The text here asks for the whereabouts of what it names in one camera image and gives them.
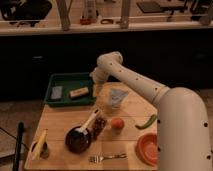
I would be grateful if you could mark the red object on shelf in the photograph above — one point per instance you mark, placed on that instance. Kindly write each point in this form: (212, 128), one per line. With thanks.
(84, 21)

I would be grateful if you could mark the wooden board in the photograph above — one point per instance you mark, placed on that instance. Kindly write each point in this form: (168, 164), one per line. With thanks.
(114, 133)

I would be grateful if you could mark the green chili pepper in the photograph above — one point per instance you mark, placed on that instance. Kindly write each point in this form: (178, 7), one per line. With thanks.
(148, 123)

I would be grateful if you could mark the yellow banana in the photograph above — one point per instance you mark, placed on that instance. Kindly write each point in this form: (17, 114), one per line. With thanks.
(41, 140)

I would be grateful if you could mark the orange tomato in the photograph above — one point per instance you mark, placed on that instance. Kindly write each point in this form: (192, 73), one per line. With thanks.
(117, 123)

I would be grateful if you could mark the clear cup with cloth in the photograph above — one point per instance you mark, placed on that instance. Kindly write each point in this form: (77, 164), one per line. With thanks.
(116, 96)

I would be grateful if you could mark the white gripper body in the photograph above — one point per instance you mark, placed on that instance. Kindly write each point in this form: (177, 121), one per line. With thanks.
(98, 76)

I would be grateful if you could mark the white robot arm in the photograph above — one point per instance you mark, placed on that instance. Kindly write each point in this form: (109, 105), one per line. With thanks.
(183, 136)

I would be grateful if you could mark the black pole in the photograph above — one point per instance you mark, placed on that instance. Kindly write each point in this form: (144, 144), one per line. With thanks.
(17, 154)

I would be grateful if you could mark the green plastic tray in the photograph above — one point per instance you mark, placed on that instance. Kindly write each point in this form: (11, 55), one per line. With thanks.
(69, 82)

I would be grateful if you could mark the dark red grape bunch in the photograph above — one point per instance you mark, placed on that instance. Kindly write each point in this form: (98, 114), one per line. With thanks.
(98, 125)

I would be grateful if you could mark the black office chair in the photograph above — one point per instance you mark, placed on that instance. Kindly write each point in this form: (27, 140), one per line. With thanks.
(24, 12)

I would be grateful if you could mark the dark round bowl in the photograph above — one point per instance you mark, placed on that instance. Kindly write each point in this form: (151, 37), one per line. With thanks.
(77, 142)

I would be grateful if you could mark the small grey sponge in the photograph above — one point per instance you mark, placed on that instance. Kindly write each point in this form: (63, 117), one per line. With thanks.
(56, 92)

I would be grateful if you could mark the orange plastic bowl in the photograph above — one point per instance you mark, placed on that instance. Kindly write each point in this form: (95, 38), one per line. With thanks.
(146, 149)

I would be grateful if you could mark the silver fork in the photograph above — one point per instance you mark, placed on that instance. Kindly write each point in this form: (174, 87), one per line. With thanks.
(100, 158)

